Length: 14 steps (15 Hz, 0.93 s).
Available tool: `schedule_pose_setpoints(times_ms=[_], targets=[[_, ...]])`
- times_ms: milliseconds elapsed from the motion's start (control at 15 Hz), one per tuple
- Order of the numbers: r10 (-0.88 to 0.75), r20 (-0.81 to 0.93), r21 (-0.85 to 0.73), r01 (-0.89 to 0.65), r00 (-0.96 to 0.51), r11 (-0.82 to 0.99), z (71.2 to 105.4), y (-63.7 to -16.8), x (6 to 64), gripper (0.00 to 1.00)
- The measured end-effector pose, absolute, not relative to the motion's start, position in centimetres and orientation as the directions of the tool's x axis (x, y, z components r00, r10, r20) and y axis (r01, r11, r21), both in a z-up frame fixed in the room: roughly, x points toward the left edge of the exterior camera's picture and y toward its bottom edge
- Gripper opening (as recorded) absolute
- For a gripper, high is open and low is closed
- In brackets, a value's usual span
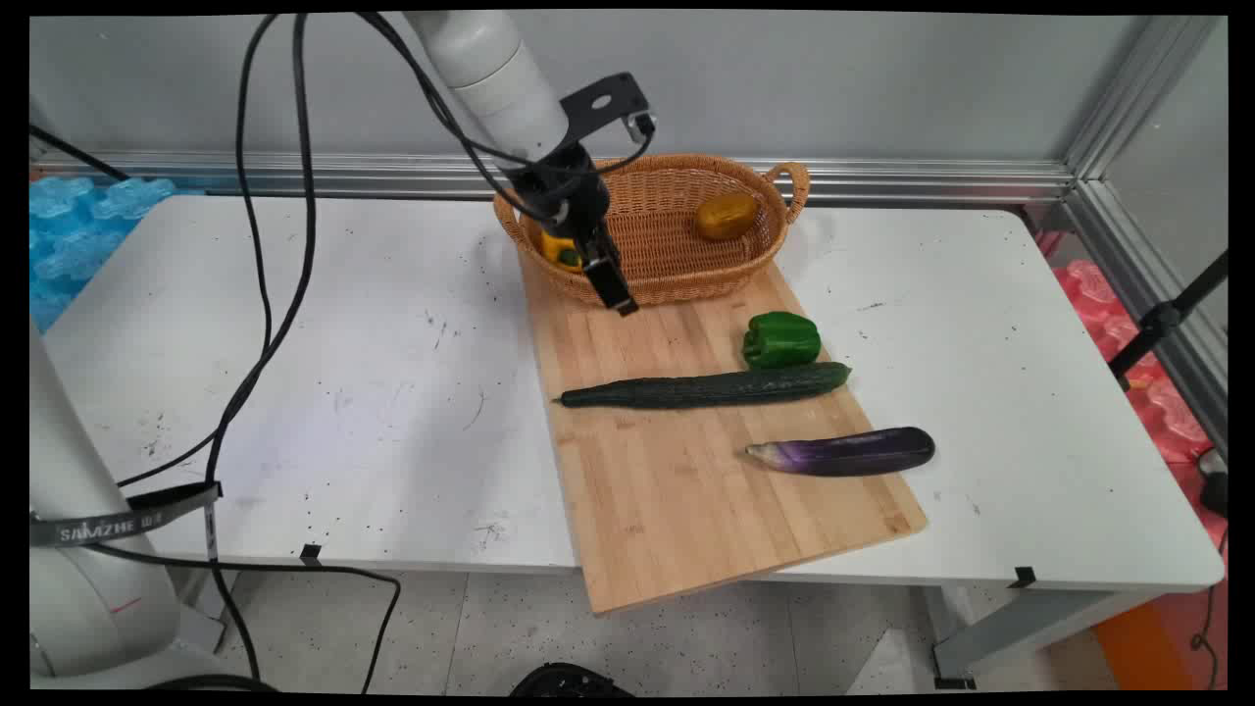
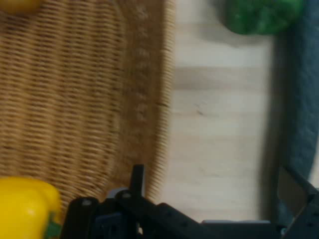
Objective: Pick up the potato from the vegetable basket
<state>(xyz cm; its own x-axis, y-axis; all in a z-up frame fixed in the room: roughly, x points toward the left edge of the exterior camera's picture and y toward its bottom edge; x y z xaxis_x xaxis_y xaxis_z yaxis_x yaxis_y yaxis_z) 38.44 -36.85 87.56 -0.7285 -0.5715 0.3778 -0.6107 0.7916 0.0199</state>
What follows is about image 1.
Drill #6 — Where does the green bell pepper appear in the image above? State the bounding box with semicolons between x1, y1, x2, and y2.
741;311;823;371

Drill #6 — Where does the black power adapter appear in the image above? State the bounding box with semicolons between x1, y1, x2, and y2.
1197;446;1229;521

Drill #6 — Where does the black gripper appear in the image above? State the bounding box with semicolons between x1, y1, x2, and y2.
508;145;640;318

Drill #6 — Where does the woven wicker basket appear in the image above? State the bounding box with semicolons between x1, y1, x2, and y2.
492;154;812;308

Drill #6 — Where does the grey table leg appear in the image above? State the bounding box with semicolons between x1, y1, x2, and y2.
929;586;1163;687

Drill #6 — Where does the long dark green cucumber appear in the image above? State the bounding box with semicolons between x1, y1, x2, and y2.
552;361;852;410

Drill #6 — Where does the yellow bell pepper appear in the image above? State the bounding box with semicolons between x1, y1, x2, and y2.
540;229;585;273

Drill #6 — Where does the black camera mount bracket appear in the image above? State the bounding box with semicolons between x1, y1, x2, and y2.
559;73;657;148

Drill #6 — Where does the black floor cable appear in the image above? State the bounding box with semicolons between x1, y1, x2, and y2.
83;539;403;693

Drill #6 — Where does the aluminium frame corner post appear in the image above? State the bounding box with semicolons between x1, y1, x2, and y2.
1062;15;1229;454

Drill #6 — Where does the black round floor object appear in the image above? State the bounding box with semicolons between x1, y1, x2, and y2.
508;663;640;697

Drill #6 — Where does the black cable over foam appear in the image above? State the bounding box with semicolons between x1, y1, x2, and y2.
29;125;130;183

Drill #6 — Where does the brown potato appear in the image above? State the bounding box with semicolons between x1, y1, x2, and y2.
695;193;762;242

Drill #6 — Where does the pink foam padding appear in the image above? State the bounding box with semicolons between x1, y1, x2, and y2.
1052;258;1229;464

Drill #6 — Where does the black tripod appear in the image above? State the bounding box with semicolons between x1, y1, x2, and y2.
1108;250;1229;385

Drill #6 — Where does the bamboo cutting board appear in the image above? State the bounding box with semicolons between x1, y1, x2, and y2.
517;257;929;617

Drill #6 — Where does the grey SAMZHE velcro strap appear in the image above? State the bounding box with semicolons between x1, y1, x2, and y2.
29;480;224;550

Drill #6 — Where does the horizontal aluminium frame rail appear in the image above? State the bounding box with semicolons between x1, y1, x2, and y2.
29;149;1079;208

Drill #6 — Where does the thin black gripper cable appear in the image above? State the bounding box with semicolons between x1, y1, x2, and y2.
355;12;656;228

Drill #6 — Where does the blue foam padding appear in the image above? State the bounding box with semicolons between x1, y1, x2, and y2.
29;176;179;334

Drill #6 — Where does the purple eggplant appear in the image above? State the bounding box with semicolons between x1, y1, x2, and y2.
745;427;936;479

